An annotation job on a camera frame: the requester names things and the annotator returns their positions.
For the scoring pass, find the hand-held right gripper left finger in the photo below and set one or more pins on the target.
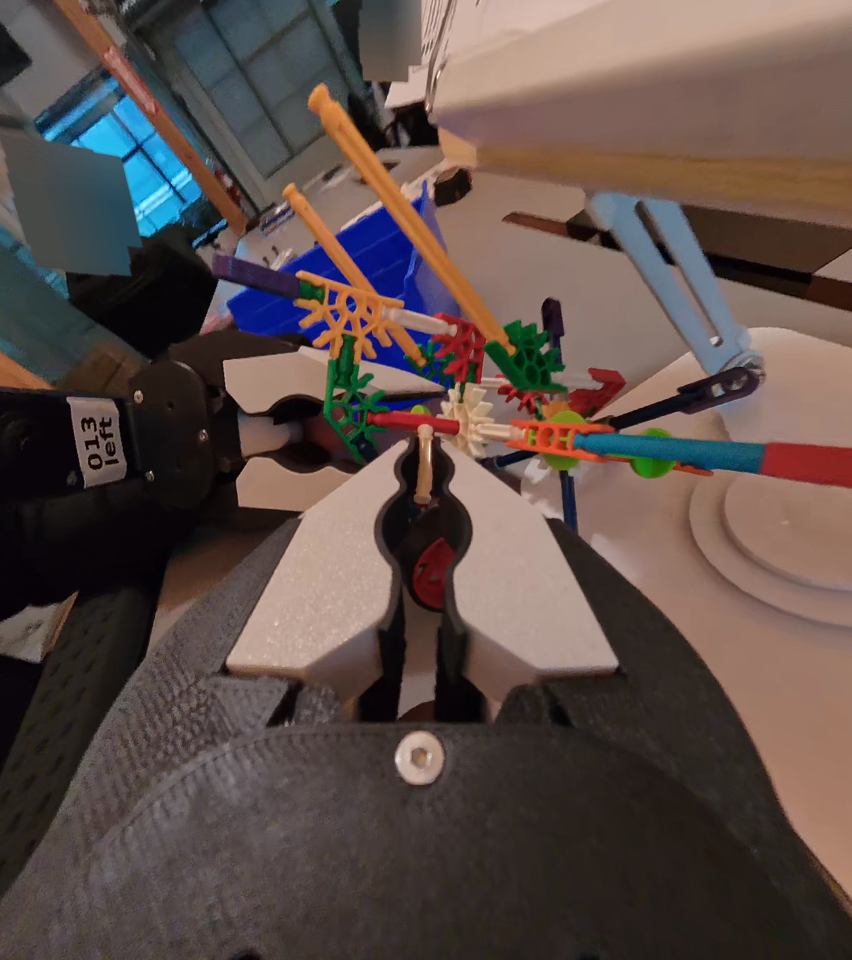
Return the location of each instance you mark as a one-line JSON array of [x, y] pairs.
[[321, 592]]

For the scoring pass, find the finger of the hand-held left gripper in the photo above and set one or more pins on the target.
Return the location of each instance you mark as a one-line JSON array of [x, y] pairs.
[[306, 375], [276, 487]]

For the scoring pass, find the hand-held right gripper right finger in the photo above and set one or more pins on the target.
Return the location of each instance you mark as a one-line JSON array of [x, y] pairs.
[[523, 592]]

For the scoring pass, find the colourful construction toy model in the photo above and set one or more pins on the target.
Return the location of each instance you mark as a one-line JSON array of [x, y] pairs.
[[531, 360]]

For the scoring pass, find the person's left forearm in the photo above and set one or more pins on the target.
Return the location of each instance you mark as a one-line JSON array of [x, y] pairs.
[[35, 555]]

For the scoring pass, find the blue plastic bin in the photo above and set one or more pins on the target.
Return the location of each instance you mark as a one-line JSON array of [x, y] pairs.
[[366, 270]]

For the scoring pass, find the person's black upper body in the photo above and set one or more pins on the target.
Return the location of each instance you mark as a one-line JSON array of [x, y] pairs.
[[148, 300]]

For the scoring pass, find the wooden beam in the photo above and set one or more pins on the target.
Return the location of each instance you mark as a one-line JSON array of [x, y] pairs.
[[148, 105]]

